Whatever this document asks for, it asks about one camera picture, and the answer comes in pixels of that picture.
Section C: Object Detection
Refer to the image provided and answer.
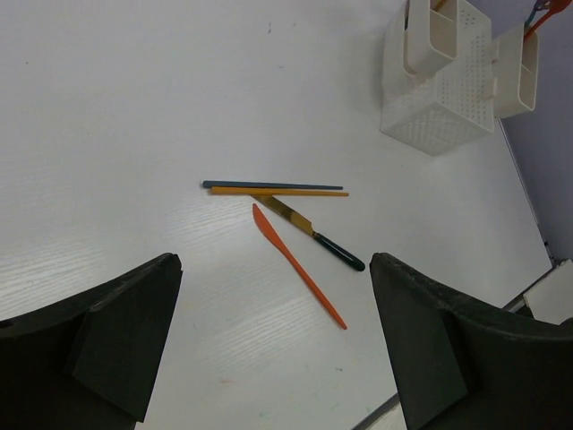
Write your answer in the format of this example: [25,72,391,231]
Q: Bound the gold knife dark handle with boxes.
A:
[253,195,365,271]

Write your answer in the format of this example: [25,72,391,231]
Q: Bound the orange spoon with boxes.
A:
[523,0,571,40]

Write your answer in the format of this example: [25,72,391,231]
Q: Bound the white utensil caddy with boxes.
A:
[381,1,539,156]

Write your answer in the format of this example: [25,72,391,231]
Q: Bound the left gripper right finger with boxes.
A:
[370,253,572,429]

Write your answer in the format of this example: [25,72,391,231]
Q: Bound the teal spoon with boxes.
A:
[524,3,544,28]

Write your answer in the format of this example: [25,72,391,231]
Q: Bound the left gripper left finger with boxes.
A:
[1,254,183,429]

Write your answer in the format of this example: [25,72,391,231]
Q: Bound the gold fork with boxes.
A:
[434,0,447,12]

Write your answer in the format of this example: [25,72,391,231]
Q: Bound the dark blue chopstick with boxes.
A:
[201,180,344,191]

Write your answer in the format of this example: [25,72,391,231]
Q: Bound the orange chopstick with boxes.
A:
[210,186,349,197]

